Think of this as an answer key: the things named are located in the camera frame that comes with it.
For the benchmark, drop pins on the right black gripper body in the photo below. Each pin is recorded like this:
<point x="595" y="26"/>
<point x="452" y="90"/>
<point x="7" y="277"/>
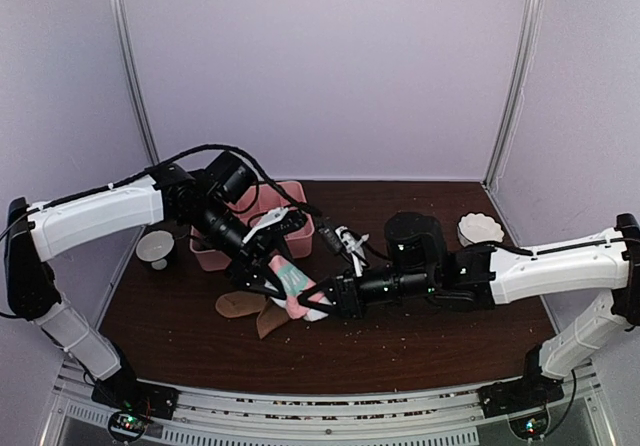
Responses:
<point x="346" y="287"/>

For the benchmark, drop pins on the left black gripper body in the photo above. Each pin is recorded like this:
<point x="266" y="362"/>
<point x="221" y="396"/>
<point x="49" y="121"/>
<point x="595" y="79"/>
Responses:
<point x="255" y="244"/>

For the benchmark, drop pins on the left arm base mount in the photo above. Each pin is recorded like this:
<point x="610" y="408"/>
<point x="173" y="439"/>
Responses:
<point x="133" y="418"/>

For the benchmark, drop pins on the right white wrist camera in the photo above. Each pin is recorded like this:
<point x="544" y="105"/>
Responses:
<point x="343" y="242"/>

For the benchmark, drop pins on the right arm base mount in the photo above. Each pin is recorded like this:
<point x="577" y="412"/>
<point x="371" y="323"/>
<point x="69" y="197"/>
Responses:
<point x="524" y="403"/>

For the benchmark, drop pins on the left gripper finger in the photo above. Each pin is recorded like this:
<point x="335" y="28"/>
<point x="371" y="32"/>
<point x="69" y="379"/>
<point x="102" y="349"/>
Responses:
<point x="267" y="273"/>
<point x="266" y="288"/>

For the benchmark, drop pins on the white round cup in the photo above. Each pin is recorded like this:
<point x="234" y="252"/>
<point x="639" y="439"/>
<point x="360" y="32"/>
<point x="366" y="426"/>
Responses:
<point x="155" y="249"/>

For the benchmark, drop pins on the aluminium frame post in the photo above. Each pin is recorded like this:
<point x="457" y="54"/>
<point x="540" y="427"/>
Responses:
<point x="509" y="118"/>
<point x="133" y="82"/>

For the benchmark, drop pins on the right aluminium frame post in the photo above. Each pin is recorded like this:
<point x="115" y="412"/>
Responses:
<point x="509" y="118"/>

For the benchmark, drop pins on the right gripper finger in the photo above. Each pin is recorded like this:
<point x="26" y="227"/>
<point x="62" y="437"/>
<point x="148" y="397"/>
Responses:
<point x="322" y="309"/>
<point x="318" y="294"/>

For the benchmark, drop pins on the pink patterned sock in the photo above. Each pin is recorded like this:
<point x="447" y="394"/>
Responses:
<point x="294" y="281"/>

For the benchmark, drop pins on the left aluminium frame post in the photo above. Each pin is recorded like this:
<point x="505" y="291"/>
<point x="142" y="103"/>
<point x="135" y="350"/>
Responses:
<point x="133" y="82"/>

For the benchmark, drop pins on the white scalloped bowl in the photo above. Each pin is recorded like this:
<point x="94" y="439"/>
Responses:
<point x="474" y="228"/>

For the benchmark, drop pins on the tan ribbed sock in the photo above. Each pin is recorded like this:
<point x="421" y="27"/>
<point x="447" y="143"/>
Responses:
<point x="239" y="304"/>

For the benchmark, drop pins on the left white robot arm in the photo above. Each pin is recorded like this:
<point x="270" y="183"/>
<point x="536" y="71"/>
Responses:
<point x="37" y="234"/>

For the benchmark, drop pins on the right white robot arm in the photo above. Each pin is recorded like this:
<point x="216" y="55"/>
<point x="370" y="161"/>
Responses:
<point x="487" y="274"/>

